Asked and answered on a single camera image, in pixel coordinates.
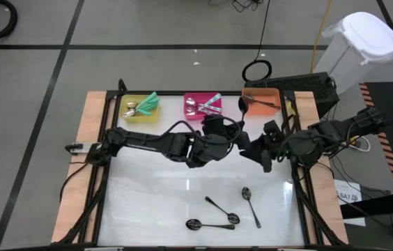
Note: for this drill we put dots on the black computer case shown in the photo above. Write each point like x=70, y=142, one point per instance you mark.
x=304, y=87

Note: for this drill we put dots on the white and yellow power strip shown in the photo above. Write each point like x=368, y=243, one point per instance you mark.
x=362, y=146

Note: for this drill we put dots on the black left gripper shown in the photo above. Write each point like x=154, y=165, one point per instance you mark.
x=214, y=146

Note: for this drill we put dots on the white lidded trash can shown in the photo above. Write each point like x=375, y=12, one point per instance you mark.
x=367, y=35

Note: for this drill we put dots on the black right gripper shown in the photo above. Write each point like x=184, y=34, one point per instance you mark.
x=297, y=148

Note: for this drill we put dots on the orange plastic bin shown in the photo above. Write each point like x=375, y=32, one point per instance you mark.
x=262, y=112

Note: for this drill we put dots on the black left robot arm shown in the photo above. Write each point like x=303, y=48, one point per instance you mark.
x=147, y=141

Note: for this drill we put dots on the white paper label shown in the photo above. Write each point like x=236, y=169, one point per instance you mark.
x=348, y=195

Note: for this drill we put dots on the pink plastic bin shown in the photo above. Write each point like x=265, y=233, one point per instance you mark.
x=200, y=118

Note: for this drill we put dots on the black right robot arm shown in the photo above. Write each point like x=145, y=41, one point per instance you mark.
x=356, y=122

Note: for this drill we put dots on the yellow plastic bin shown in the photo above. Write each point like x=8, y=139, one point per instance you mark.
x=140, y=119

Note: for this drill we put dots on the black hazard-striped floor mat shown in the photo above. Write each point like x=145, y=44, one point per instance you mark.
x=381, y=94

